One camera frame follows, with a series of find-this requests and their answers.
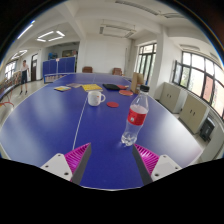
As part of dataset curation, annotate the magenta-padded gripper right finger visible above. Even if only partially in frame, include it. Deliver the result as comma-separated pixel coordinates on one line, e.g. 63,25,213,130
131,143,183,187

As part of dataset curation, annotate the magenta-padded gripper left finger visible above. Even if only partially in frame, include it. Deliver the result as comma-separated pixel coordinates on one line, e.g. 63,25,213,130
40,142,93,186

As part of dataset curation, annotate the clear bottle with red label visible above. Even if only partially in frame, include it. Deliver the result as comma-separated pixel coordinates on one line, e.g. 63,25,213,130
120,84,150,148

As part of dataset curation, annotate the black bin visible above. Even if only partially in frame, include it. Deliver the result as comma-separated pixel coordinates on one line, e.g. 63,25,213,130
199,117,216,143

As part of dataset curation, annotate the beige two-door cabinet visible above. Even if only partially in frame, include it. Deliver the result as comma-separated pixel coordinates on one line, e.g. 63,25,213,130
178,93,211,135
159,81,188,114

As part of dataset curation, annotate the white mug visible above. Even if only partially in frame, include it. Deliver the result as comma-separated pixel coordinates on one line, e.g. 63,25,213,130
87,90,107,107

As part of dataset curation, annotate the flat round red coaster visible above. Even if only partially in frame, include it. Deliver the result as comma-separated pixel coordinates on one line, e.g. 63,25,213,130
106,101,120,109

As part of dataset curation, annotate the grey book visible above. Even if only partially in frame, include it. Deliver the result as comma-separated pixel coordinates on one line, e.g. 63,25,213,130
65,82,83,89

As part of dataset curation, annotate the table tennis net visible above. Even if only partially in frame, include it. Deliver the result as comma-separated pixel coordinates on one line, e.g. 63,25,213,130
43,73,69,84

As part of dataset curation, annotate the brown cardboard box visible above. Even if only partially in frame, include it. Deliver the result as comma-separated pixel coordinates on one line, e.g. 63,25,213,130
130,72,145,94

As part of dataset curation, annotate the wide dark-framed window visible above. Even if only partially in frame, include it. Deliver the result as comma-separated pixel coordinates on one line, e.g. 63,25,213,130
172,50,224,119

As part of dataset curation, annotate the person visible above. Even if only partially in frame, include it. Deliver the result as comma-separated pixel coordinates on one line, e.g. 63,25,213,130
18,59,31,96

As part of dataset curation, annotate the dark door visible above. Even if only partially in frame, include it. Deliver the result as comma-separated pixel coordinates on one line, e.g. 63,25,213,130
30,53,39,82

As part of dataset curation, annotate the folded blue table tennis table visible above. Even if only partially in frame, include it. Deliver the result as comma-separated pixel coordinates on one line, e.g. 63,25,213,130
42,56,77,75

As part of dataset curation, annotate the brown chair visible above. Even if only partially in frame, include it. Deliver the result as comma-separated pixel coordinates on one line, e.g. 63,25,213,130
111,67,124,76
81,66,94,74

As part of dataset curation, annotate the tall dark-framed window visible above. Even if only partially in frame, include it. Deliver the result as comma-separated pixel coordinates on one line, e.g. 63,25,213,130
134,42,158,86

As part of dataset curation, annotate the group of ceiling lights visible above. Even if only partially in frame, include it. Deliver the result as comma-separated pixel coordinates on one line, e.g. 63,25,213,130
9,19,66,61

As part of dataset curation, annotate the ceiling air conditioner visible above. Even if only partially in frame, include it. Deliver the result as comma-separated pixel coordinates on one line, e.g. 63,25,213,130
98,23,137,39

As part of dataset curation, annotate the long ceiling strip fixture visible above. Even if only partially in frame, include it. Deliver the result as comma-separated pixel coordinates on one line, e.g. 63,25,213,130
114,0,184,19

